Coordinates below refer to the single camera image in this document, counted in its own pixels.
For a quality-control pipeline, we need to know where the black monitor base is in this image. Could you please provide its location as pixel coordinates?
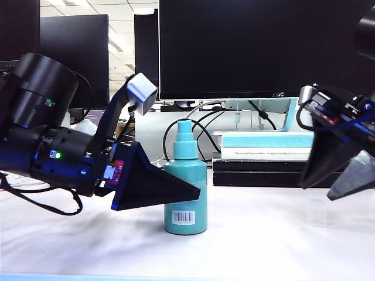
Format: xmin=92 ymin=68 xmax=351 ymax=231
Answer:
xmin=159 ymin=101 xmax=196 ymax=113

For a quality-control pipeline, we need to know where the teal book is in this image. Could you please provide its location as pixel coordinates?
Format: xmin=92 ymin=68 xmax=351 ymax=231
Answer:
xmin=220 ymin=135 xmax=315 ymax=149

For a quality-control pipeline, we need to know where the black monitor with button row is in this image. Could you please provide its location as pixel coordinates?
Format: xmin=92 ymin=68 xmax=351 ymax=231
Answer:
xmin=0 ymin=0 xmax=41 ymax=63

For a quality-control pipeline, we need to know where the narrow black monitor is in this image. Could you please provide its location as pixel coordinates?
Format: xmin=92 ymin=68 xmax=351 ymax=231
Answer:
xmin=134 ymin=8 xmax=161 ymax=102

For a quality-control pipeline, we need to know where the large black AOC monitor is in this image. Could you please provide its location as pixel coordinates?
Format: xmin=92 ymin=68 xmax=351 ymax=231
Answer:
xmin=159 ymin=0 xmax=375 ymax=101

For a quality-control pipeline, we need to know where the teal and silver monitor stand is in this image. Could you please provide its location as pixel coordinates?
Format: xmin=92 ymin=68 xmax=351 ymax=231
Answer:
xmin=211 ymin=98 xmax=316 ymax=137

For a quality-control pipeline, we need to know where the black book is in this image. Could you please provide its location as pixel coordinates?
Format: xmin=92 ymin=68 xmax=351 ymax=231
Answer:
xmin=212 ymin=172 xmax=306 ymax=189
xmin=212 ymin=159 xmax=312 ymax=173

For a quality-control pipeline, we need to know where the small lit screen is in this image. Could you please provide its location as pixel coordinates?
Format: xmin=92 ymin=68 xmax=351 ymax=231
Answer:
xmin=87 ymin=109 xmax=107 ymax=124

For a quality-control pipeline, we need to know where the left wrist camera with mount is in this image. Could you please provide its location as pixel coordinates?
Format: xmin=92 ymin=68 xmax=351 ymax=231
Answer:
xmin=93 ymin=72 xmax=159 ymax=149

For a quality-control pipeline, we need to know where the white book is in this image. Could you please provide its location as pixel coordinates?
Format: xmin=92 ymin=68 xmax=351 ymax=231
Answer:
xmin=220 ymin=148 xmax=313 ymax=161

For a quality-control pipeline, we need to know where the teal spray bottle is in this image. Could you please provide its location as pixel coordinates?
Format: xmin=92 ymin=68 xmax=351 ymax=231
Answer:
xmin=163 ymin=119 xmax=209 ymax=236

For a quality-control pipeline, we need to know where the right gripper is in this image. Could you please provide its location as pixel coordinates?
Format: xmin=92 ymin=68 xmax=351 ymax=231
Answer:
xmin=299 ymin=84 xmax=375 ymax=202

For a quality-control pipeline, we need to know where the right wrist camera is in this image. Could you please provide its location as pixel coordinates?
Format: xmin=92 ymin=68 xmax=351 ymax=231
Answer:
xmin=298 ymin=85 xmax=321 ymax=110

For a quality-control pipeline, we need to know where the black monitor power cable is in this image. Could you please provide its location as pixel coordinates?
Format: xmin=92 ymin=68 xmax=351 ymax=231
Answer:
xmin=247 ymin=100 xmax=277 ymax=132

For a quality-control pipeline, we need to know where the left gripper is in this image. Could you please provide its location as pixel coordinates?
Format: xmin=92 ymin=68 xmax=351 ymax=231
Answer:
xmin=83 ymin=139 xmax=202 ymax=212

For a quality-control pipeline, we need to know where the white printed tube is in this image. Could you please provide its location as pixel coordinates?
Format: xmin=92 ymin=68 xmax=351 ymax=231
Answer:
xmin=69 ymin=115 xmax=98 ymax=136

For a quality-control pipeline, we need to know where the black looped cable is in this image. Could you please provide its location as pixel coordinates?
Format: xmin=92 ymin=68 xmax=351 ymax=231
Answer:
xmin=162 ymin=108 xmax=225 ymax=165

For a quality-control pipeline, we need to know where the transparent plastic lid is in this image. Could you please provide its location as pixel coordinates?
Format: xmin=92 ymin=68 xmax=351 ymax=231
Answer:
xmin=306 ymin=198 xmax=327 ymax=228

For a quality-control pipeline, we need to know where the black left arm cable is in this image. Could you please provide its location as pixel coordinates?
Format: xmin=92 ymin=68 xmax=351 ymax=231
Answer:
xmin=0 ymin=172 xmax=84 ymax=217

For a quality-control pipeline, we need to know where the brown wooden box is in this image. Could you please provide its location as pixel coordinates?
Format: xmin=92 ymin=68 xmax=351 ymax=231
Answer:
xmin=115 ymin=122 xmax=136 ymax=144

